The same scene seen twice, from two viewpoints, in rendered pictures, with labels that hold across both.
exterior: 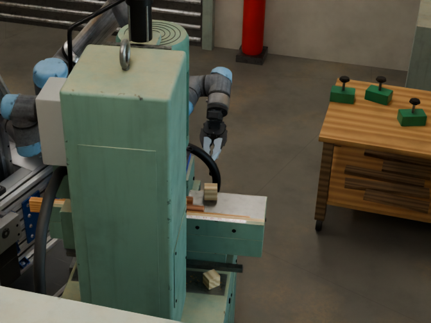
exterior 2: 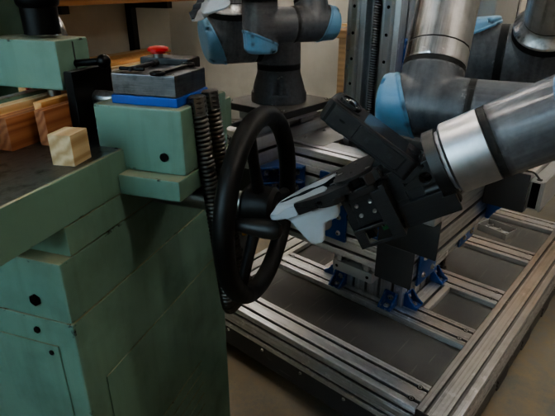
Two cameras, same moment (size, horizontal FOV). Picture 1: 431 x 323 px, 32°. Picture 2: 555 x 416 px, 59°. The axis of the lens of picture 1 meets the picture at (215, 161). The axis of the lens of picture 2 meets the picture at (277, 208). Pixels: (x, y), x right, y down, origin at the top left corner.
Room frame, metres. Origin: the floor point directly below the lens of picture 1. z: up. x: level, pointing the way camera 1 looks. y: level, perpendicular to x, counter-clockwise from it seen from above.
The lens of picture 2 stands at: (2.19, -0.51, 1.10)
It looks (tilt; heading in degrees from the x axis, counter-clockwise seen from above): 25 degrees down; 103
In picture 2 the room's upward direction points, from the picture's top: straight up
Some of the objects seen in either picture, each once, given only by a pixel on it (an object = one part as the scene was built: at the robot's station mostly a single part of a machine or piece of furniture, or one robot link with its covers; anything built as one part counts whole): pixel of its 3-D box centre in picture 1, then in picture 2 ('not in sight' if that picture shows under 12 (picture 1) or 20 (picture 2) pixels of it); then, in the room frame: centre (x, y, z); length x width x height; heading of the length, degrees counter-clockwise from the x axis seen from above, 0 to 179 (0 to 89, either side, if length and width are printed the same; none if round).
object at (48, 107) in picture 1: (59, 121); not in sight; (1.38, 0.33, 1.40); 0.10 x 0.06 x 0.16; 174
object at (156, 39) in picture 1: (140, 32); not in sight; (1.55, 0.17, 1.53); 0.08 x 0.08 x 0.17; 84
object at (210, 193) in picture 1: (210, 191); (69, 146); (1.81, 0.01, 0.92); 0.04 x 0.03 x 0.04; 91
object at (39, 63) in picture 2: not in sight; (40, 65); (1.66, 0.16, 0.99); 0.14 x 0.07 x 0.09; 174
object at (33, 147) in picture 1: (25, 134); (267, 26); (1.92, 0.57, 1.03); 0.11 x 0.08 x 0.11; 36
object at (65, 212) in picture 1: (81, 223); not in sight; (1.52, 0.33, 1.02); 0.09 x 0.07 x 0.12; 84
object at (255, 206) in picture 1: (163, 206); (120, 150); (1.79, 0.15, 0.87); 0.61 x 0.30 x 0.06; 84
